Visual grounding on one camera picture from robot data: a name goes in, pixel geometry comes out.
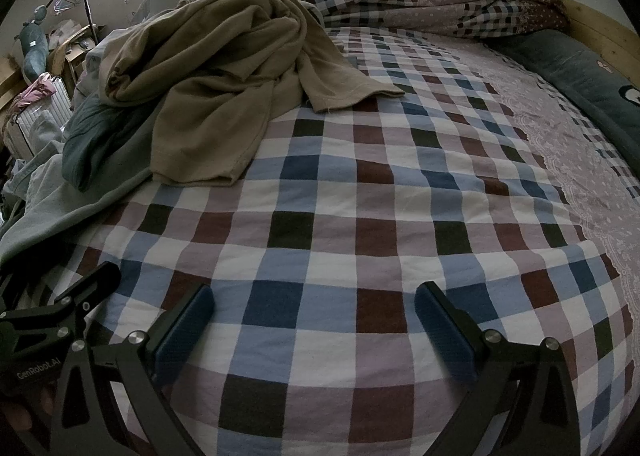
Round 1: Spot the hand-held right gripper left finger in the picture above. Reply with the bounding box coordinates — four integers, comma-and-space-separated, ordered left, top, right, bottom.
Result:
47, 281, 217, 456

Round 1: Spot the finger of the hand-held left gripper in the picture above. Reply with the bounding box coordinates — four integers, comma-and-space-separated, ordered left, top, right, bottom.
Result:
52, 261, 122, 338

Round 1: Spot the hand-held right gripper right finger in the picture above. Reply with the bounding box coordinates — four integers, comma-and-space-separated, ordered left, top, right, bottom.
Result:
414, 280, 584, 456

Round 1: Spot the teal long-sleeved shirt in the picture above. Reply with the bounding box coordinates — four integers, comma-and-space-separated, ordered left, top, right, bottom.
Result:
61, 88, 168, 193

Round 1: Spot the black clothes rack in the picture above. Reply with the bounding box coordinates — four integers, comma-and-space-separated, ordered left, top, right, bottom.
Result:
47, 0, 100, 44

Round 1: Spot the person's left hand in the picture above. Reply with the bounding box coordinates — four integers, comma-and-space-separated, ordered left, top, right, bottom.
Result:
0, 383, 58, 447

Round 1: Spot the grey-green crumpled cloth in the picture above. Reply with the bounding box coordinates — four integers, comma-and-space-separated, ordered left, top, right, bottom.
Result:
0, 146, 156, 267

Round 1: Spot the checkered bed sheet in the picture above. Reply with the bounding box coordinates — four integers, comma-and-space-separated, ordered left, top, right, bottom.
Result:
30, 28, 640, 456

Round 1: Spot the pink cloth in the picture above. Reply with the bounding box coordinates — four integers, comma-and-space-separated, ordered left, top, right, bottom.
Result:
11, 73, 62, 112

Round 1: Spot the open cardboard box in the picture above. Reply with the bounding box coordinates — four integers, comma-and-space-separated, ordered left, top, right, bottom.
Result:
52, 22, 108, 97

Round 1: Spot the tan garment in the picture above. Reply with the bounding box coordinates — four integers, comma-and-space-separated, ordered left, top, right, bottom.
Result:
100, 0, 406, 187

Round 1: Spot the teal plush toy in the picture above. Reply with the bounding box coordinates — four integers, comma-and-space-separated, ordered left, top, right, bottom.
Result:
14, 6, 49, 82

